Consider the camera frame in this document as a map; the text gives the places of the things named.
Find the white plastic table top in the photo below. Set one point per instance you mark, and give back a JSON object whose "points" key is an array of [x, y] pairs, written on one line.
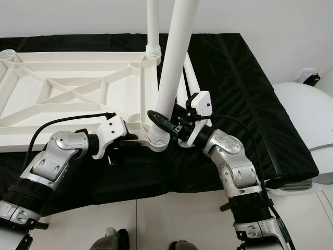
{"points": [[31, 99]]}

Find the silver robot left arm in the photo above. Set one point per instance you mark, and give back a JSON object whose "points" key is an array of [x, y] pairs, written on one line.
{"points": [[52, 169]]}

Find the white rounded bin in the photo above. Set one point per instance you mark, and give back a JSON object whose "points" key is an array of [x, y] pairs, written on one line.
{"points": [[328, 80]]}

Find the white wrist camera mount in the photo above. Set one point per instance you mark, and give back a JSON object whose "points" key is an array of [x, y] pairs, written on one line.
{"points": [[109, 127], [202, 104]]}

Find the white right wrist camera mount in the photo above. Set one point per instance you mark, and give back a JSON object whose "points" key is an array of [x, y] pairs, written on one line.
{"points": [[202, 104]]}

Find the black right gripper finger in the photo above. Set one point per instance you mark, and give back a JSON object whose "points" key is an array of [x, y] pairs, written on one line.
{"points": [[184, 108], [156, 122]]}

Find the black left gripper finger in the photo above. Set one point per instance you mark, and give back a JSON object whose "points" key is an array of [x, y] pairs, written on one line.
{"points": [[131, 138]]}

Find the silver robot right leg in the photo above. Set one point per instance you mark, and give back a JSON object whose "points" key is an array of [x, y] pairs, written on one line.
{"points": [[183, 245]]}

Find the white rounded appliance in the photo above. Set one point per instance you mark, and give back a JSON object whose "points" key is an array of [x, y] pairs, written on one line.
{"points": [[304, 114]]}

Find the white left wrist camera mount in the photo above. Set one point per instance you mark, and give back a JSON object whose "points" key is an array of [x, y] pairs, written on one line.
{"points": [[109, 127]]}

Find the white wall socket with plug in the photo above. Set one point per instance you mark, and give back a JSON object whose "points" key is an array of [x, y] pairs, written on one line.
{"points": [[308, 77]]}

